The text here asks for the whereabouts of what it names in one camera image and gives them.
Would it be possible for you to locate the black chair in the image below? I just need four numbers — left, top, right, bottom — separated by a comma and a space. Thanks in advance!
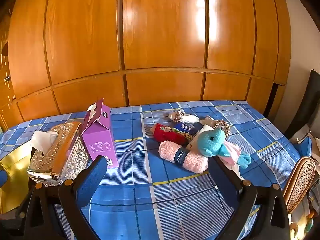
285, 70, 320, 140

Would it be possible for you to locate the cream folded cloth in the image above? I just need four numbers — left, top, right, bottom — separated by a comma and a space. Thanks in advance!
199, 116, 218, 130

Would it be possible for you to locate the wooden wardrobe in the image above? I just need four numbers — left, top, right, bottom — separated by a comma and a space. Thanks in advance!
5, 0, 293, 130

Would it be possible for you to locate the pink towel roll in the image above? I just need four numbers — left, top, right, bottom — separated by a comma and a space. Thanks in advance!
159, 141, 209, 174

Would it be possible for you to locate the silver embossed tissue box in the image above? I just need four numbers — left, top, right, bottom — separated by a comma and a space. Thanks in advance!
27, 121, 90, 187

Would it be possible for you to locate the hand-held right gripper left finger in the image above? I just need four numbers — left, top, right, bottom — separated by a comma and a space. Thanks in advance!
24, 155, 108, 240

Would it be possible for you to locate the wooden drawer cabinet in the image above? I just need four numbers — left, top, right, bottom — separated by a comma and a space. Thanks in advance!
0, 12, 15, 130

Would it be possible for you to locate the blue tissue packet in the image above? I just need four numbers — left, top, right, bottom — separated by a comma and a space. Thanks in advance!
172, 122, 200, 139

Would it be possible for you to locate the blue plaid bedsheet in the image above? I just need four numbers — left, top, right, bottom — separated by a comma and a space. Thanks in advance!
0, 100, 313, 240

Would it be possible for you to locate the gold bag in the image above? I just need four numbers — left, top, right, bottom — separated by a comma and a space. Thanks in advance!
0, 145, 34, 214

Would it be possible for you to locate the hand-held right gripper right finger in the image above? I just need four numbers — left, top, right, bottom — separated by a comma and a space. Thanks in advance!
208, 157, 292, 240

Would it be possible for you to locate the champagne satin scrunchie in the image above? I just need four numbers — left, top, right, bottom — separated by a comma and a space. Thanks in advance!
215, 120, 231, 137

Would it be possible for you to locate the purple cardboard box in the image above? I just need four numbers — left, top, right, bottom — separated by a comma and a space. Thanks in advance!
82, 98, 120, 168

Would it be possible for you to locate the red towel roll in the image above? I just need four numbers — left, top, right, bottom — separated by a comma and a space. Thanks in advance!
153, 123, 192, 145

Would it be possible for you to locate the rattan chair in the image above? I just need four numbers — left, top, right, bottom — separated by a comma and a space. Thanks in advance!
282, 156, 317, 214

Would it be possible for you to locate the blue plush elephant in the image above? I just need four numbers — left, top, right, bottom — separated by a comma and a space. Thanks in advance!
197, 128, 251, 168

